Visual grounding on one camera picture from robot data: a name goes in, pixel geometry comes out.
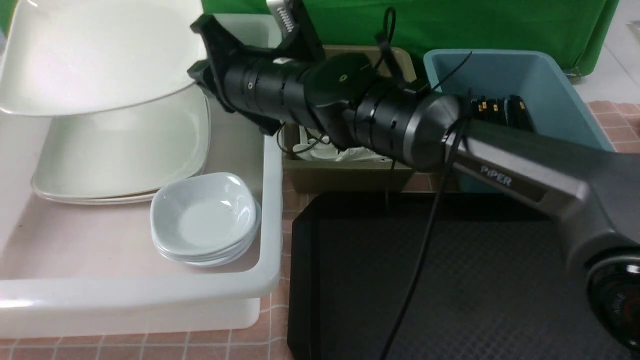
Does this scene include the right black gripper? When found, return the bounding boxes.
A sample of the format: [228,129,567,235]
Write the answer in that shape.
[187,14,321,136]

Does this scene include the large white square rice plate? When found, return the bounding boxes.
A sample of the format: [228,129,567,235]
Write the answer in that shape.
[1,0,206,117]

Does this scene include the small white dish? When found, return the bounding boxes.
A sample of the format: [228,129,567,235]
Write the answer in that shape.
[151,200,261,268]
[150,172,259,261]

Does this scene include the small white dish front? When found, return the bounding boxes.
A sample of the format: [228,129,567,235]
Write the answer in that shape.
[151,200,261,268]

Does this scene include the right dark grey robot arm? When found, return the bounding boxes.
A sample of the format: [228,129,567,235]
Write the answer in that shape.
[188,14,640,354]

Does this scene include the top white plate in tub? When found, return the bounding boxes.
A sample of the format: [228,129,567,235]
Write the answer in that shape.
[31,85,209,200]

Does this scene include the white plate in tub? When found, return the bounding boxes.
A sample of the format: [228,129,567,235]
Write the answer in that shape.
[31,85,209,200]
[33,97,211,206]

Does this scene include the lower white plate in tub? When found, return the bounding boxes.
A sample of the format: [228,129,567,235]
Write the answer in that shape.
[33,97,211,206]

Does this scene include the pile of white spoons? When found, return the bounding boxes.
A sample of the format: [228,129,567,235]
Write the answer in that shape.
[292,127,391,163]

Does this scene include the olive plastic spoon bin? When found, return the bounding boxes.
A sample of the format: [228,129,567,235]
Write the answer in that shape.
[279,45,417,194]

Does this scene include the top small dish in tub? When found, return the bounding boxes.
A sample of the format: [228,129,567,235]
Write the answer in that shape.
[151,203,262,268]

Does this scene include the small dish in tub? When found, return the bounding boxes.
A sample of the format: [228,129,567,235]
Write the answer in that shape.
[151,203,262,268]
[176,235,256,268]

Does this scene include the lower small dish in tub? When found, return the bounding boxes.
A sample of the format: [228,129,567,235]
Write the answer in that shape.
[176,235,256,268]

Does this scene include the large white plastic tub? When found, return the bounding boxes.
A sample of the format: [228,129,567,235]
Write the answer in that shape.
[1,100,282,338]

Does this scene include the black plastic serving tray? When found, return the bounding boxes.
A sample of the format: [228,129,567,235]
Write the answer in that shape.
[286,193,633,360]

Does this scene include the bundle of black chopsticks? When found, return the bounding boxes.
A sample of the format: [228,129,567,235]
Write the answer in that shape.
[470,95,537,133]

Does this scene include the blue plastic chopstick bin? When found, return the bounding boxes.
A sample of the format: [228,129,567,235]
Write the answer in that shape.
[423,49,613,202]

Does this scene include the green backdrop cloth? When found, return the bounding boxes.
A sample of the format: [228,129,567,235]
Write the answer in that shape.
[200,0,619,77]

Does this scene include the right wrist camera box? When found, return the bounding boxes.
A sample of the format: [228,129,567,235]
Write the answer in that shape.
[266,0,326,62]

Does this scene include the black camera cable right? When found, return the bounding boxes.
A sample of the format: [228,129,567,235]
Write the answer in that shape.
[375,7,473,360]

